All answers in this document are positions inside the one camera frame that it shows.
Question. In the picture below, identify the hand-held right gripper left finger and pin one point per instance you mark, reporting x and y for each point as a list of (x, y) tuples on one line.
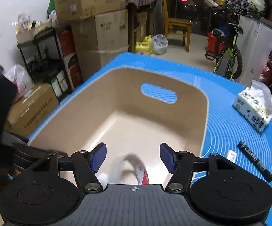
[(97, 157)]

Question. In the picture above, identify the clear plastic bag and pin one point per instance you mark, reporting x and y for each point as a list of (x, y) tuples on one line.
[(159, 43)]

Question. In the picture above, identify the roll of clear film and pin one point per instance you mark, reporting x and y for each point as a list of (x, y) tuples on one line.
[(210, 1)]

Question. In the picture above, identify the blue silicone mat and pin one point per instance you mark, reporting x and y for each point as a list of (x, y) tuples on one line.
[(232, 131)]

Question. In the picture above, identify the cardboard box with blue print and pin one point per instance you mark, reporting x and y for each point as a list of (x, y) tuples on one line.
[(88, 0)]

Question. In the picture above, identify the tall brown cardboard box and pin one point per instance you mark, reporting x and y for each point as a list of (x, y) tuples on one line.
[(103, 42)]

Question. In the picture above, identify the white plastic bag red print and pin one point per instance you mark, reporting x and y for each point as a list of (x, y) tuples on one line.
[(20, 80)]

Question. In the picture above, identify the green bag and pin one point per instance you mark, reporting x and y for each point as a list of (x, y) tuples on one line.
[(50, 7)]

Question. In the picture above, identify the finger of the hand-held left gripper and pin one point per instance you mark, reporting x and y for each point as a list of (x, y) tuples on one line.
[(32, 150)]

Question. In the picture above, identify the white tissue pack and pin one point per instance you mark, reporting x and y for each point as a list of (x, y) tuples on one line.
[(251, 108)]

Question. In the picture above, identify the beige plastic storage bin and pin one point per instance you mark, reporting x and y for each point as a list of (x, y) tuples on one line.
[(126, 94)]

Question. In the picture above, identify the red bucket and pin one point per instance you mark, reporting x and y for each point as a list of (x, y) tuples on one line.
[(215, 41)]

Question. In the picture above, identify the wooden chair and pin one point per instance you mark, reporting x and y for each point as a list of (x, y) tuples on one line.
[(177, 24)]

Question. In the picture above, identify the green and black bicycle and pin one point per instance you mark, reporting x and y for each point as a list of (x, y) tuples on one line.
[(228, 58)]

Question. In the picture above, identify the flat cardboard box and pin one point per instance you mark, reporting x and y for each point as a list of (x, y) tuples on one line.
[(32, 110)]

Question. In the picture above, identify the black metal shelf rack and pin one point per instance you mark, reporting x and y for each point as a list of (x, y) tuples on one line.
[(41, 51)]

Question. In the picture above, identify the black marker pen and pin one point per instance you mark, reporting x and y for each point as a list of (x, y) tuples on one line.
[(254, 160)]

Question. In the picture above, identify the yellow plastic jugs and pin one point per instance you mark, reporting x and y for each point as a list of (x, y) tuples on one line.
[(144, 44)]

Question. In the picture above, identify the open cardboard box with bottles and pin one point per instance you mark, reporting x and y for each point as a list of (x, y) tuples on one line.
[(30, 34)]

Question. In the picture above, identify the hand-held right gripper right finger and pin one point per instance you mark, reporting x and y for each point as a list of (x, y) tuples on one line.
[(167, 157)]

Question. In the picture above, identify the dark wooden table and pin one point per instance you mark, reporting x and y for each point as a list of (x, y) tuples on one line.
[(138, 21)]

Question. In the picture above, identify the red and white appliance box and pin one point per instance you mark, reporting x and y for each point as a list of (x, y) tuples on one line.
[(70, 58)]

